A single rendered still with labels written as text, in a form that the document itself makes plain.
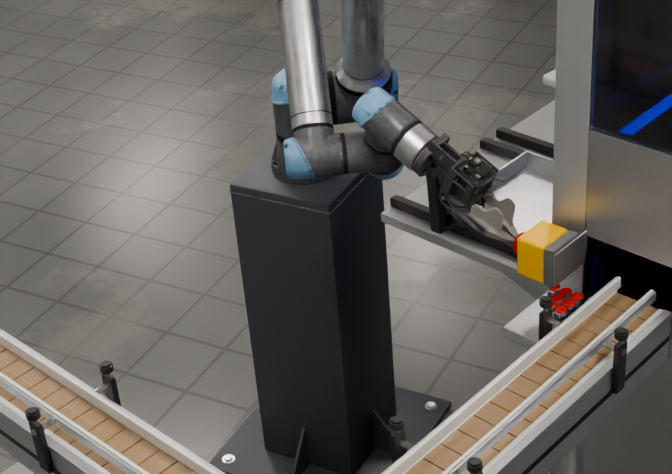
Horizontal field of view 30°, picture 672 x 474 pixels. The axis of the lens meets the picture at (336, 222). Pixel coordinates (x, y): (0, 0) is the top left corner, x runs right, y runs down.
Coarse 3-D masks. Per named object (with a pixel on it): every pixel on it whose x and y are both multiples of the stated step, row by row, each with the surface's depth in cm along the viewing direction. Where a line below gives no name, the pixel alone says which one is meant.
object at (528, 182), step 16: (512, 160) 247; (528, 160) 251; (544, 160) 248; (512, 176) 249; (528, 176) 248; (544, 176) 248; (496, 192) 244; (512, 192) 243; (528, 192) 243; (544, 192) 243; (528, 208) 238; (544, 208) 238; (528, 224) 233
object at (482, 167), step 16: (432, 144) 209; (448, 144) 212; (416, 160) 212; (432, 160) 212; (448, 160) 208; (464, 160) 208; (480, 160) 209; (448, 176) 208; (464, 176) 206; (480, 176) 207; (448, 192) 209; (464, 192) 207; (480, 192) 211
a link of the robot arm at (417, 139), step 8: (416, 128) 212; (424, 128) 213; (408, 136) 212; (416, 136) 212; (424, 136) 212; (432, 136) 212; (400, 144) 212; (408, 144) 212; (416, 144) 211; (424, 144) 211; (400, 152) 213; (408, 152) 212; (416, 152) 211; (400, 160) 214; (408, 160) 212; (408, 168) 214
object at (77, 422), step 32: (0, 352) 204; (32, 352) 196; (0, 384) 192; (32, 384) 196; (64, 384) 192; (0, 416) 191; (32, 416) 179; (64, 416) 182; (96, 416) 188; (128, 416) 181; (32, 448) 188; (64, 448) 182; (96, 448) 177; (128, 448) 182; (160, 448) 181
